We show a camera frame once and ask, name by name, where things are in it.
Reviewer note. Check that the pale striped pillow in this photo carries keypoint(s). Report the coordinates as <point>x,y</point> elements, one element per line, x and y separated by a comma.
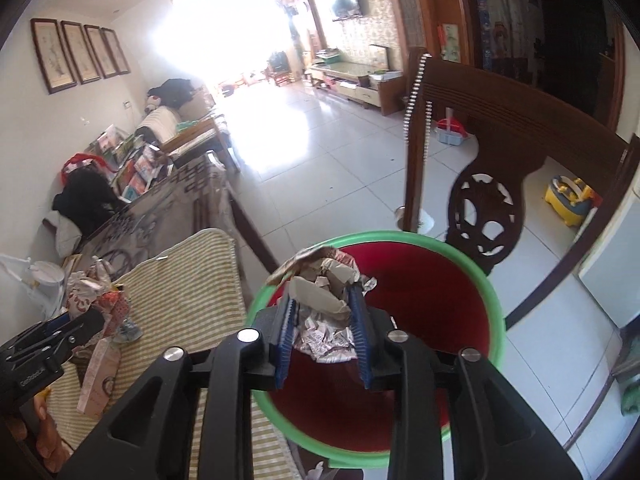
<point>157,125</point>

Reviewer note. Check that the black bag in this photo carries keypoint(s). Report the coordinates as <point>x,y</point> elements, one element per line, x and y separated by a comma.
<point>172,92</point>

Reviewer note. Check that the small clear bluish wrapper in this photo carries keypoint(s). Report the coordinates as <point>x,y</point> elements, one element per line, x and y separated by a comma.
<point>129,331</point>

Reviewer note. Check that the white appliance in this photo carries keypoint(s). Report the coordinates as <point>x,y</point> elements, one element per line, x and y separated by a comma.
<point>45,280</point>

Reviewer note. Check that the wooden sofa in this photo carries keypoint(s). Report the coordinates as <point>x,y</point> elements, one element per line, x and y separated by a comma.
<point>200,135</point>

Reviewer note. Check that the pink printed packet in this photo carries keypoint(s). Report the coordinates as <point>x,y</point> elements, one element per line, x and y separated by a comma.
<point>100,380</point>

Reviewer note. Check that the red bucket with green rim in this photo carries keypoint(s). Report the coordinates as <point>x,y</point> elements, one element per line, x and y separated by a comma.
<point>440,300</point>

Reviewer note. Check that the paper wad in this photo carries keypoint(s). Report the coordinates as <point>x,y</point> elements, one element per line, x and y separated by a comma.
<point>325,300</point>

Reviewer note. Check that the person's left hand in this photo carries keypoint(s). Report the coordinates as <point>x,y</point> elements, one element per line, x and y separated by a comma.
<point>42,407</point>

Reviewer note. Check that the small wooden chair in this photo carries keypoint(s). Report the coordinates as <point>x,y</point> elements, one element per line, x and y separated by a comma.
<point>280,70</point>

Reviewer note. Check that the dark carved wooden chair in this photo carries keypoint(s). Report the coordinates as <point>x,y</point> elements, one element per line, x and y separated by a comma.
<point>500,115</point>

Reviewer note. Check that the framed wall picture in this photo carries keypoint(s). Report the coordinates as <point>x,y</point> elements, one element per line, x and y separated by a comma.
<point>81,52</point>
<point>116,51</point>
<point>52,55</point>
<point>101,51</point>

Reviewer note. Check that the pile of children's books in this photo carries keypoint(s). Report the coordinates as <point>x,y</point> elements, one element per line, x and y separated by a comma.
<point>135,165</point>

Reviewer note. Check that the black clothing heap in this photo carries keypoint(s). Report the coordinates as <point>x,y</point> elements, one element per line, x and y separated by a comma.
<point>85,200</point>

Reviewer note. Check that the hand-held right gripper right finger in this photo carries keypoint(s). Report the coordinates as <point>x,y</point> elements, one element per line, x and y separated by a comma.
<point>361,340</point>

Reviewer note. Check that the yellow child potty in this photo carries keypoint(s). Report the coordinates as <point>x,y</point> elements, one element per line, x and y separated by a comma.
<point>567,205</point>

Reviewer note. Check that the dark green bag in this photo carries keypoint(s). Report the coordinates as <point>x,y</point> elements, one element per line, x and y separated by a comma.
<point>631,385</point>

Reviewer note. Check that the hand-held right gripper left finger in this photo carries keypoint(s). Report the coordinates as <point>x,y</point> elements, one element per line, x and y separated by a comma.
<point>286,340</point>

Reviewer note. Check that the low television cabinet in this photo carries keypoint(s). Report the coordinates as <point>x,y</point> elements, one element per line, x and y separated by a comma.
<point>350,80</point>

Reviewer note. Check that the crumpled printed wrapper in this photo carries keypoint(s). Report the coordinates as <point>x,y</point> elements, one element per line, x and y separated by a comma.
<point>82,290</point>

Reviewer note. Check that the printed door curtain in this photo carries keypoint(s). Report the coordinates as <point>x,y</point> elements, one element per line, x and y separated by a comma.
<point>505,15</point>

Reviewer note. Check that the white refrigerator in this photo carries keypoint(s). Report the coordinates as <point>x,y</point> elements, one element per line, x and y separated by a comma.
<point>615,265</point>

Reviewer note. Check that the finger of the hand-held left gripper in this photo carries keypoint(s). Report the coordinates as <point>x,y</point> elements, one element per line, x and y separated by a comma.
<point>85,325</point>
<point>56,319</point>

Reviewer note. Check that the white cloth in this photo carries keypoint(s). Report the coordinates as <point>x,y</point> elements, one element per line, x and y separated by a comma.
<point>62,235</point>

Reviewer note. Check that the red patterned wrapper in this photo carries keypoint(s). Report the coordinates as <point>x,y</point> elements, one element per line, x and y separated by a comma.
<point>114,310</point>

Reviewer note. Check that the wall poster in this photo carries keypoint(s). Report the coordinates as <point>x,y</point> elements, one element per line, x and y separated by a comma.
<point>450,42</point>

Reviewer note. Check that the blue plastic basket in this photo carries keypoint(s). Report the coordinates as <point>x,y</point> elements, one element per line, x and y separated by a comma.
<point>450,137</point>

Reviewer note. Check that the red bag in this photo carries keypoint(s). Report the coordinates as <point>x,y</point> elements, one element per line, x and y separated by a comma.
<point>75,162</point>

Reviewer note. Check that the grey patterned tablecloth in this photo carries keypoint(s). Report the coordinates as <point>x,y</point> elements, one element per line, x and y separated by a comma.
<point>150,210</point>

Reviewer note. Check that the wall television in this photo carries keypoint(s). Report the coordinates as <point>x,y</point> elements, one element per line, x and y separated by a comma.
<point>345,4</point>

